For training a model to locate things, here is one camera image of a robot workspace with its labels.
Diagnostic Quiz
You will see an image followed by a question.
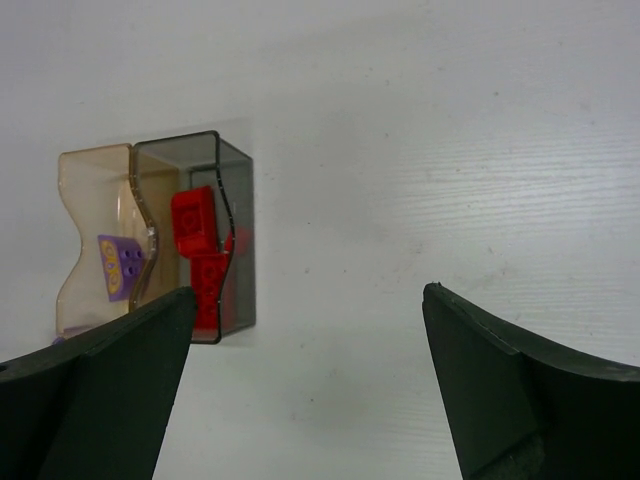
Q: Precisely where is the red arched lego piece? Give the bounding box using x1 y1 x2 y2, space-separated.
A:
190 253 229 334

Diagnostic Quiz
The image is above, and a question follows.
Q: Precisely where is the amber transparent container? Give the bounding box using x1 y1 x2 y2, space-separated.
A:
56 144 181 335

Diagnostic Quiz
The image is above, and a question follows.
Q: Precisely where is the red lego brick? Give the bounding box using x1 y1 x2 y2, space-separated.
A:
170 186 219 258

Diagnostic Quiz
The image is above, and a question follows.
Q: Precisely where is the grey transparent container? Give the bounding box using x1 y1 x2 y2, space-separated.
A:
129 130 256 344

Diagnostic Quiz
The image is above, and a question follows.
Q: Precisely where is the purple lego brick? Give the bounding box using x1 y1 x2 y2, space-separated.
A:
97 234 146 302

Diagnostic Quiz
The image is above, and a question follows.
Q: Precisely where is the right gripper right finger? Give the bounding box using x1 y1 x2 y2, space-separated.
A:
423 283 639 479

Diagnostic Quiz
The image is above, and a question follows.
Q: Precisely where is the small red lego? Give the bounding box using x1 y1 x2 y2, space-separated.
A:
232 227 254 256

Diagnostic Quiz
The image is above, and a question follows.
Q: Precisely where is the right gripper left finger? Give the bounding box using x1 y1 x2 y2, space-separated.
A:
1 287 197 479

